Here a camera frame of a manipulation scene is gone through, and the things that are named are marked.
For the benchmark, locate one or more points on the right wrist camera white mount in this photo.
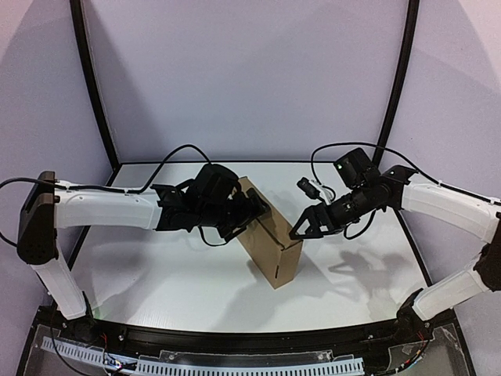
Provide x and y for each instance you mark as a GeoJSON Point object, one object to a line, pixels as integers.
{"type": "Point", "coordinates": [316, 191]}

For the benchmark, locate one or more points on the right black frame post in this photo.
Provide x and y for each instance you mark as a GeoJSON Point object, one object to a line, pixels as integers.
{"type": "Point", "coordinates": [404, 54]}

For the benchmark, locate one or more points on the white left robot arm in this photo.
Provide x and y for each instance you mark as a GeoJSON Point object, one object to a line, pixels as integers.
{"type": "Point", "coordinates": [215, 198]}

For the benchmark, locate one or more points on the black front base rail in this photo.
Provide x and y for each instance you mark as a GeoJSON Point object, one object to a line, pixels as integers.
{"type": "Point", "coordinates": [437, 349]}

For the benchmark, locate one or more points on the black frame post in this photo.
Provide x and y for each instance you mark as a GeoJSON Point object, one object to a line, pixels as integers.
{"type": "Point", "coordinates": [404, 54]}
{"type": "Point", "coordinates": [77, 11]}

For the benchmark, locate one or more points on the white slotted cable duct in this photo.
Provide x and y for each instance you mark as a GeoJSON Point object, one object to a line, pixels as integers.
{"type": "Point", "coordinates": [189, 363]}

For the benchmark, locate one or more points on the brown cardboard box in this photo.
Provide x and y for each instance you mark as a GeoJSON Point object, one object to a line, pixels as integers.
{"type": "Point", "coordinates": [268, 243]}

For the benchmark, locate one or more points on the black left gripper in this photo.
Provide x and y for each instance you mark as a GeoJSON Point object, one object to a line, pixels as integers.
{"type": "Point", "coordinates": [243, 211]}

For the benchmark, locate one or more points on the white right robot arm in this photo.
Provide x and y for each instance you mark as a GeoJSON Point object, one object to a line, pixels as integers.
{"type": "Point", "coordinates": [407, 188]}

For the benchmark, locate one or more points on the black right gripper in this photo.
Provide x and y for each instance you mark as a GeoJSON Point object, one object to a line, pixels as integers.
{"type": "Point", "coordinates": [319, 215]}

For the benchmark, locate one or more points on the left black frame post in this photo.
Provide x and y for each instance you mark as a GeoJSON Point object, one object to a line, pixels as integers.
{"type": "Point", "coordinates": [77, 11]}

